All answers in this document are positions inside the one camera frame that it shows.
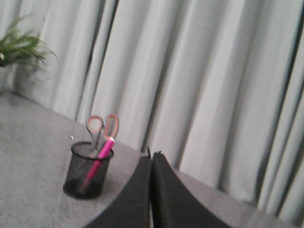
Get green potted plant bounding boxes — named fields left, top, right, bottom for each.
left=0, top=14, right=57, bottom=68

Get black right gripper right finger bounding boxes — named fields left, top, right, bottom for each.
left=151, top=152, right=230, bottom=228

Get grey orange scissors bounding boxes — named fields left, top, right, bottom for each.
left=86, top=114, right=119, bottom=157

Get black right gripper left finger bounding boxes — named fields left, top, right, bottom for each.
left=85, top=156, right=152, bottom=228

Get magenta pen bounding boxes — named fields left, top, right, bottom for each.
left=79, top=136, right=115, bottom=194

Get black mesh pen bin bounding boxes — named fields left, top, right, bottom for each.
left=63, top=141, right=114, bottom=200

